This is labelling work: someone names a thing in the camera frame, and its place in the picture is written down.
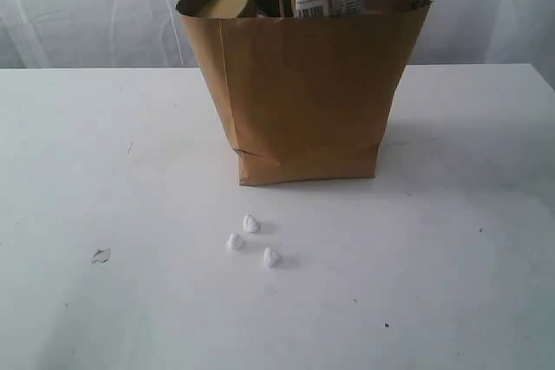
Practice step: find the white paper bit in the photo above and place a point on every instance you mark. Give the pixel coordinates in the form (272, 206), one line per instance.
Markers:
(251, 225)
(270, 258)
(234, 242)

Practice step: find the clear jar with gold lid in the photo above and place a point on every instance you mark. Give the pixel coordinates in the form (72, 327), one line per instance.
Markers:
(228, 9)

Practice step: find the brown paper shopping bag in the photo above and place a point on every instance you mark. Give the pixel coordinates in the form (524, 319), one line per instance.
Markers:
(302, 98)

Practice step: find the torn clear plastic scrap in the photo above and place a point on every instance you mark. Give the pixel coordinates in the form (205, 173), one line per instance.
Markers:
(101, 256)

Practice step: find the white background curtain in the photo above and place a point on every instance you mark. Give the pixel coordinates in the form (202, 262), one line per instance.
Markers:
(145, 33)

